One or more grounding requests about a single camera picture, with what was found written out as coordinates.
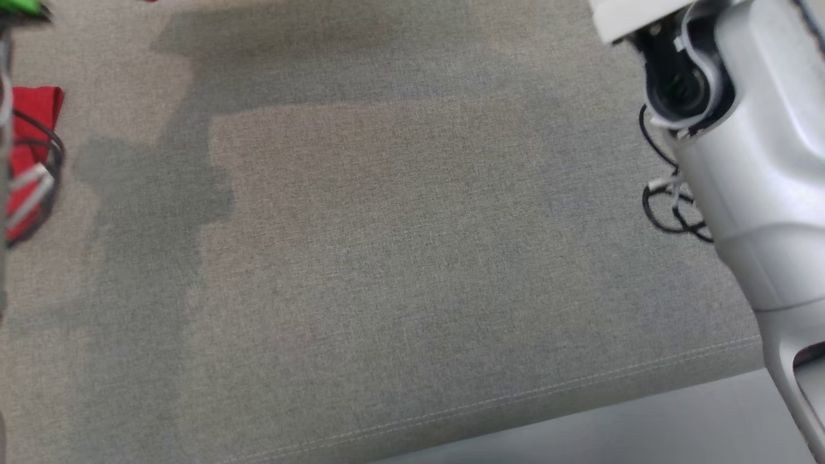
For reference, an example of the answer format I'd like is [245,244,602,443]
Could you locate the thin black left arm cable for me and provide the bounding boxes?
[6,110,66,249]

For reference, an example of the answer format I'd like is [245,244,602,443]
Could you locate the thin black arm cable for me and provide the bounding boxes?
[638,103,715,244]
[6,110,66,249]

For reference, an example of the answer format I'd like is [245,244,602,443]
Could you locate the grey fabric sofa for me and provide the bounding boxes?
[0,0,825,464]

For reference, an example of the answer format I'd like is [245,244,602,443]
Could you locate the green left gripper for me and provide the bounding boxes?
[0,0,52,23]

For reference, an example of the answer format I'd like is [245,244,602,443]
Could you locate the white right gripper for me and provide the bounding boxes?
[590,0,710,44]

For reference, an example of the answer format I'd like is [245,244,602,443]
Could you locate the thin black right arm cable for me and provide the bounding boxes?
[638,103,715,244]

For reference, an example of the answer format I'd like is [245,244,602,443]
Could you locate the red Bulls 23 jersey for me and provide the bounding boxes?
[6,86,65,242]

